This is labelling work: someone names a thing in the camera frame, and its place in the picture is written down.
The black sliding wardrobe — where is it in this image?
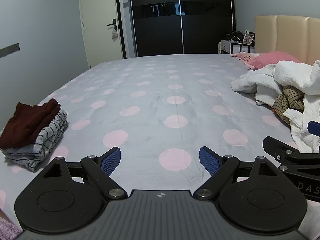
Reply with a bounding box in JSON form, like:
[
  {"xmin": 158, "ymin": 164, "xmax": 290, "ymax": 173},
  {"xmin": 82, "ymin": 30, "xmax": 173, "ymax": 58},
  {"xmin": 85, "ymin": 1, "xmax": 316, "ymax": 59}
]
[{"xmin": 117, "ymin": 0, "xmax": 237, "ymax": 58}]

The cream white knit garment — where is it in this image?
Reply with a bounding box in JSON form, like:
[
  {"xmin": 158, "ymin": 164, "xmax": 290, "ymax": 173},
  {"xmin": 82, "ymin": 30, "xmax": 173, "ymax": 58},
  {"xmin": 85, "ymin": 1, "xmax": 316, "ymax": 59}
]
[{"xmin": 231, "ymin": 63, "xmax": 284, "ymax": 107}]

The photo frame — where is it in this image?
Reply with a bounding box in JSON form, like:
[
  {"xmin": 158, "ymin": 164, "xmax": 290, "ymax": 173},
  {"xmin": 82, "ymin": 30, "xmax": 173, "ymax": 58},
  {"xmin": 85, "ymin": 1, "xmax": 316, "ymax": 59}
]
[{"xmin": 242, "ymin": 33, "xmax": 255, "ymax": 45}]

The white nightstand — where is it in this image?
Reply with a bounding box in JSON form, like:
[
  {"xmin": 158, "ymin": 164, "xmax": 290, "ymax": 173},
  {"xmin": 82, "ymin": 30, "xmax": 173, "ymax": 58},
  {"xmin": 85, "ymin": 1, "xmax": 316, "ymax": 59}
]
[{"xmin": 217, "ymin": 39, "xmax": 255, "ymax": 54}]

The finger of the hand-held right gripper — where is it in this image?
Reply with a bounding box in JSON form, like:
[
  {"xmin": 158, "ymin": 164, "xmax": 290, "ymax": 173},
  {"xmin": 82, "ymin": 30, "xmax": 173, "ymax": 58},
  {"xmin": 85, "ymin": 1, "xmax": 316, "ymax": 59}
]
[
  {"xmin": 308, "ymin": 120, "xmax": 320, "ymax": 136},
  {"xmin": 262, "ymin": 136, "xmax": 320, "ymax": 172}
]

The black bag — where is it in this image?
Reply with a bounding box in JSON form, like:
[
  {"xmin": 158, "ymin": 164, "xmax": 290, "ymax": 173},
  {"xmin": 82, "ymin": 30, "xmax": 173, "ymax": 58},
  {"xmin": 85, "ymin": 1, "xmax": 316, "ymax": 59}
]
[{"xmin": 225, "ymin": 31, "xmax": 245, "ymax": 42}]

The small white muslin garment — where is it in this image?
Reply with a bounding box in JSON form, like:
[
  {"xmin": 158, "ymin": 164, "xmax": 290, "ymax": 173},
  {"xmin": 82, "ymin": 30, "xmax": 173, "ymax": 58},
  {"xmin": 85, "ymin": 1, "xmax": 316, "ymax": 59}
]
[{"xmin": 283, "ymin": 96, "xmax": 320, "ymax": 153}]

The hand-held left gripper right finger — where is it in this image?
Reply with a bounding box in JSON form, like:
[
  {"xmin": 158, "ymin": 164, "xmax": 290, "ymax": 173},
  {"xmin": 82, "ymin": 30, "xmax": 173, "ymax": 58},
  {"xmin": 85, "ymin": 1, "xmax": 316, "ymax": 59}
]
[{"xmin": 193, "ymin": 146, "xmax": 284, "ymax": 201}]

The grey wall rail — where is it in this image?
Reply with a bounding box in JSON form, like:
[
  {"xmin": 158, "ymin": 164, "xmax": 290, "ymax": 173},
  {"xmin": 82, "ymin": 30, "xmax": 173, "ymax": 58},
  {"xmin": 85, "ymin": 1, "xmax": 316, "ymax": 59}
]
[{"xmin": 0, "ymin": 43, "xmax": 20, "ymax": 58}]

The folded grey striped garment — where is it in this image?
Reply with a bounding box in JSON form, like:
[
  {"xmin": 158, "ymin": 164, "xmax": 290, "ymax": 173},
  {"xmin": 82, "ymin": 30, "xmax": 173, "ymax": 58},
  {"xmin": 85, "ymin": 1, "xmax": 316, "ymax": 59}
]
[{"xmin": 1, "ymin": 109, "xmax": 70, "ymax": 172}]

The folded dark red garment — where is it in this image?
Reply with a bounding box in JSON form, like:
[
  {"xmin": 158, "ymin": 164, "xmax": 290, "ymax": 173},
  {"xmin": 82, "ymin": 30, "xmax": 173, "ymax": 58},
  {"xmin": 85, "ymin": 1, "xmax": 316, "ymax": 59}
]
[{"xmin": 0, "ymin": 98, "xmax": 62, "ymax": 149}]

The cream door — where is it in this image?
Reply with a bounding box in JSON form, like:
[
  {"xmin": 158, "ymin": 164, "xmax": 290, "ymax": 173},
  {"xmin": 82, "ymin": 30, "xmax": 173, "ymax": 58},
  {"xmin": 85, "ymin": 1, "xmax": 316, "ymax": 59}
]
[{"xmin": 79, "ymin": 0, "xmax": 125, "ymax": 69}]

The large white muslin garment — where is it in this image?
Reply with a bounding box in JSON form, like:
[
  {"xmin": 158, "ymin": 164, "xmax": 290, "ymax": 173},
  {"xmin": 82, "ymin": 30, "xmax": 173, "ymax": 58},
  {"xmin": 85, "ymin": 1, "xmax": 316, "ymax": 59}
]
[{"xmin": 274, "ymin": 60, "xmax": 320, "ymax": 97}]

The patterned pink pillow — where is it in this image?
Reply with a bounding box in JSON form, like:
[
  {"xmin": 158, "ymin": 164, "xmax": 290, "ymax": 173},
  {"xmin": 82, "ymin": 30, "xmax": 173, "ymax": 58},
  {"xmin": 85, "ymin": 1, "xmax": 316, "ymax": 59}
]
[{"xmin": 231, "ymin": 52, "xmax": 265, "ymax": 70}]

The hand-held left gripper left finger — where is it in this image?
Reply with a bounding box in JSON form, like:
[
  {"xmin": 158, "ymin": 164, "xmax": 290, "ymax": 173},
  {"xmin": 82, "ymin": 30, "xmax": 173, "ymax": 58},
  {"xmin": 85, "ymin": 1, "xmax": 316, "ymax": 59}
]
[{"xmin": 41, "ymin": 147, "xmax": 128, "ymax": 201}]

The bed with pink-dotted sheet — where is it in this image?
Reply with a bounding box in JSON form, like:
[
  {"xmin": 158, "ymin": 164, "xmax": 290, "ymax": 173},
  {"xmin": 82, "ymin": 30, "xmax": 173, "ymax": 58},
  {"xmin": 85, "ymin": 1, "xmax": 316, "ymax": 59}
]
[{"xmin": 0, "ymin": 52, "xmax": 320, "ymax": 230}]

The brown striped garment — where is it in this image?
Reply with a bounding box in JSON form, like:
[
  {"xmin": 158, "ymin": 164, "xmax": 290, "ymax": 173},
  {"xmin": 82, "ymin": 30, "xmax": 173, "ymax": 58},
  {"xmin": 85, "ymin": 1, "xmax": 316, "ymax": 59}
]
[{"xmin": 273, "ymin": 85, "xmax": 305, "ymax": 125}]

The beige padded headboard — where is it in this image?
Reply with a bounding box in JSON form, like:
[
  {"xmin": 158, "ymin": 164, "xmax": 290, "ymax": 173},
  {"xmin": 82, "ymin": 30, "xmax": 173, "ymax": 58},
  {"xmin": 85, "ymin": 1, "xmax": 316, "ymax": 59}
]
[{"xmin": 254, "ymin": 15, "xmax": 320, "ymax": 65}]

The plain pink pillow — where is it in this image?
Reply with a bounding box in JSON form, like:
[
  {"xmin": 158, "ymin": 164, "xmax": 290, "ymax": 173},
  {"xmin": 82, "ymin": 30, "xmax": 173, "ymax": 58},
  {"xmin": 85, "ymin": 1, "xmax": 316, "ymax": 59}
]
[{"xmin": 246, "ymin": 51, "xmax": 302, "ymax": 70}]

